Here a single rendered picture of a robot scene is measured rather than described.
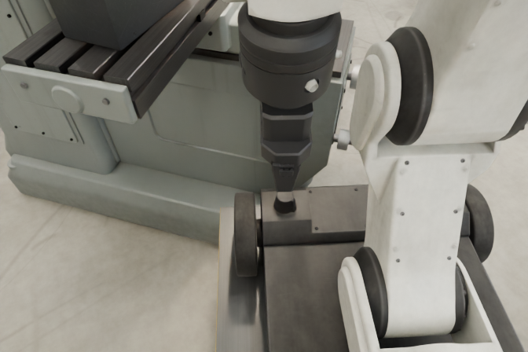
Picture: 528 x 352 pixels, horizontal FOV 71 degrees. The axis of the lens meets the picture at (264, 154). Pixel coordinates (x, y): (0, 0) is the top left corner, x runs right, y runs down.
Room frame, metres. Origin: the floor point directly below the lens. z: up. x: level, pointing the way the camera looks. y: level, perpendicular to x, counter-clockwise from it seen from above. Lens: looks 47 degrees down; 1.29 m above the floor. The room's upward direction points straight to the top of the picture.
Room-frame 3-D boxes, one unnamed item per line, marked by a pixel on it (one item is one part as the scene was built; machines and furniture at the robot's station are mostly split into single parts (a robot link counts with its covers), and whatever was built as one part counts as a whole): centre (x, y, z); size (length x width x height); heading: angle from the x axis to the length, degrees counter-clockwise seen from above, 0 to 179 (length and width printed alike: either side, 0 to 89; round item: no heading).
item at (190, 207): (1.08, 0.41, 0.10); 1.20 x 0.60 x 0.20; 74
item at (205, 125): (1.00, 0.14, 0.46); 0.80 x 0.30 x 0.60; 74
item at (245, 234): (0.47, 0.04, 0.50); 0.20 x 0.05 x 0.20; 3
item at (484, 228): (0.50, -0.49, 0.50); 0.20 x 0.05 x 0.20; 3
